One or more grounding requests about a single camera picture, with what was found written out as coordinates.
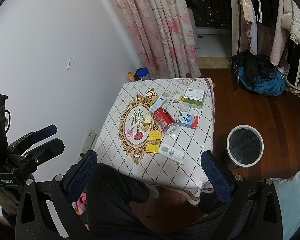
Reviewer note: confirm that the white wall power strip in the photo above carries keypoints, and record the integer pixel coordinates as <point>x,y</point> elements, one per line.
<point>88,144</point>

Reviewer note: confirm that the yellowish tissue ball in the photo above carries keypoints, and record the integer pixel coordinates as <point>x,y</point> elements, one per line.
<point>146,119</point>

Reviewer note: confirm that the colourful snack wrapper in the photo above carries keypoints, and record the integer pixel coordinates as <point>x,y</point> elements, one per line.
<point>151,96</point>

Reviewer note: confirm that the white round plastic lid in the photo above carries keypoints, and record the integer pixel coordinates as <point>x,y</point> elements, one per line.
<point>184,107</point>

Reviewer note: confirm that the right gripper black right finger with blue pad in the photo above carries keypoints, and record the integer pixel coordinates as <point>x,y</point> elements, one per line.
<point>252,209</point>

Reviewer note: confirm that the white barcode box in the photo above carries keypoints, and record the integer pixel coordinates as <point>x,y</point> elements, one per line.
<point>171,153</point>

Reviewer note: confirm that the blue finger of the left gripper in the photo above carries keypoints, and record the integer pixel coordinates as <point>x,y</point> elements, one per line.
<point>41,132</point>

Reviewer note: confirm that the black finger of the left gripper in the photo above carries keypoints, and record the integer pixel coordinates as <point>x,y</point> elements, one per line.
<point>43,153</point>

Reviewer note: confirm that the yellow cigarette box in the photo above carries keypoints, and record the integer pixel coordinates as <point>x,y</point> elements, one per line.
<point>154,142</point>

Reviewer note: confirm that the white round trash bin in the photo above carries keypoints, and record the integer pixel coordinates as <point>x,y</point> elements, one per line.
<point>244,147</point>

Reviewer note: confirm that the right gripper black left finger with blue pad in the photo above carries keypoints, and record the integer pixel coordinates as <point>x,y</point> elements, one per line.
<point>33,217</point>

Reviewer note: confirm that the white checked floral tablecloth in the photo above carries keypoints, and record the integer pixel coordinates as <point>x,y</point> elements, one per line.
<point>123,139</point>

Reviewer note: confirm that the orange cap bottle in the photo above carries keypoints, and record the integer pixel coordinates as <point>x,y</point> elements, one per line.
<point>131,77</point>

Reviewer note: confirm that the blue lid plastic jar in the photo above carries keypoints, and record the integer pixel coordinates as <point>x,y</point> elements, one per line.
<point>143,74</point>

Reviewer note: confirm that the pink floral curtain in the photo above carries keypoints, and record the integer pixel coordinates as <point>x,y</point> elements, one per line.
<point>163,36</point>

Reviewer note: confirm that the white blue slim box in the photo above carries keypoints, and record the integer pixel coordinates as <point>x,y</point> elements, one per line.
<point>157,104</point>

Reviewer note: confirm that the green white medicine box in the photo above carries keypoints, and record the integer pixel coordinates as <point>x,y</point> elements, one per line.
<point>194,97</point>

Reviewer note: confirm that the white yellow wrapper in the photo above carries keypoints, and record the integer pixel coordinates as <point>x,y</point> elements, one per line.
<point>177,97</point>

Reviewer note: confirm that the blue black clothes pile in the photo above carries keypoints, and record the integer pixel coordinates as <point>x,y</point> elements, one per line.
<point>257,74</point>

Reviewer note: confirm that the person's black trouser leg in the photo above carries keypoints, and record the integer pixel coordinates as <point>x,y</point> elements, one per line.
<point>109,194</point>

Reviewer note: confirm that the light blue bed sheet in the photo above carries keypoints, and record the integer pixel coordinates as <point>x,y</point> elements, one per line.
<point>288,193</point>

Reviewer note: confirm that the hanging clothes on rack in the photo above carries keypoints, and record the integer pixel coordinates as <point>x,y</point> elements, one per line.
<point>272,28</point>

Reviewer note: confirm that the blue white milk carton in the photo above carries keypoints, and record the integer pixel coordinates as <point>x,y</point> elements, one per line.
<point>187,120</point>

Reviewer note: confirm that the red cola can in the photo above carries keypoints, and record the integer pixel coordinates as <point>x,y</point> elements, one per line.
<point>165,120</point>

